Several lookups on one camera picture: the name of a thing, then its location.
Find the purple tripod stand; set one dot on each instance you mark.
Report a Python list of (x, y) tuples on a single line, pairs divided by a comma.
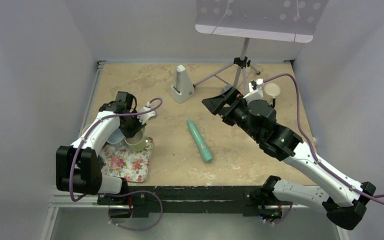
[(242, 62)]

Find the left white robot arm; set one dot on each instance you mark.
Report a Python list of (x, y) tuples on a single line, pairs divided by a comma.
[(78, 168)]

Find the cream mug black handle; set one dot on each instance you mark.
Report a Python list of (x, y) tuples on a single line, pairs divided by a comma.
[(270, 93)]

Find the aluminium frame rail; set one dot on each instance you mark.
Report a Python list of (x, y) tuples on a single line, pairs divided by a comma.
[(61, 200)]

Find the light grey footed mug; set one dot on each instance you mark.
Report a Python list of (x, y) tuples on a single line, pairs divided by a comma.
[(117, 139)]

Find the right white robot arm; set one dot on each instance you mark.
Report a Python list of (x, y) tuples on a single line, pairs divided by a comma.
[(343, 199)]

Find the green mug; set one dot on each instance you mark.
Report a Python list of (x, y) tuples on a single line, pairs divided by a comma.
[(136, 143)]

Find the blue-grey mug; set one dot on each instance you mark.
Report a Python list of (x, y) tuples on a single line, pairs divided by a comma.
[(226, 89)]

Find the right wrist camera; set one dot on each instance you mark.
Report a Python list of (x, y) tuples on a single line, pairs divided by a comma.
[(255, 91)]

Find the floral tray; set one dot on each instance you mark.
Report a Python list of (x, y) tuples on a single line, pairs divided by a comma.
[(119, 160)]

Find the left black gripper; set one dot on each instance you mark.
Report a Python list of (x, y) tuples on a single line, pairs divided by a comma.
[(132, 132)]

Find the white metronome-shaped object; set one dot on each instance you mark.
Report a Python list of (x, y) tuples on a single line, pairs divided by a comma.
[(182, 87)]

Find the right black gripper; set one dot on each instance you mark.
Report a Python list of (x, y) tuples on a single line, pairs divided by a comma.
[(215, 104)]

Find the teal cylindrical bottle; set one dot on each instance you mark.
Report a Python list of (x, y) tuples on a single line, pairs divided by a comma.
[(205, 152)]

